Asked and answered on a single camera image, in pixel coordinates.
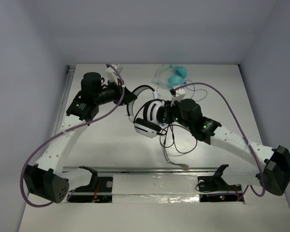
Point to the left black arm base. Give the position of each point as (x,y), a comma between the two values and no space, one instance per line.
(100,193)

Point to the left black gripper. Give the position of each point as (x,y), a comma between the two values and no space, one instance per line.
(122,94)

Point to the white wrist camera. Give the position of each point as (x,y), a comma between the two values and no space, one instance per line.
(113,70)
(178,94)

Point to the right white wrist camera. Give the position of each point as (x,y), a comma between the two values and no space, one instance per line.
(178,94)

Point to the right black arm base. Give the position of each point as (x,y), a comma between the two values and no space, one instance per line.
(217,193)

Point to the aluminium rail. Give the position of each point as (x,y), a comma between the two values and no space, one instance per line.
(172,170)

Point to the teal headphones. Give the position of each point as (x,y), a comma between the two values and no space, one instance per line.
(180,73)

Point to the black and white headphones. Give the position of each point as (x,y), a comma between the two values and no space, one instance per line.
(149,119)

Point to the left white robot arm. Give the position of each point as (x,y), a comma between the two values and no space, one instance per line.
(45,178)

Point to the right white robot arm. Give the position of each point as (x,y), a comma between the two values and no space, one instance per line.
(270,167)

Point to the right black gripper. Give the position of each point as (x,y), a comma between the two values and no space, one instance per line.
(169,109)

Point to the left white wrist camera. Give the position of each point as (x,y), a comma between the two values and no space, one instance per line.
(113,70)

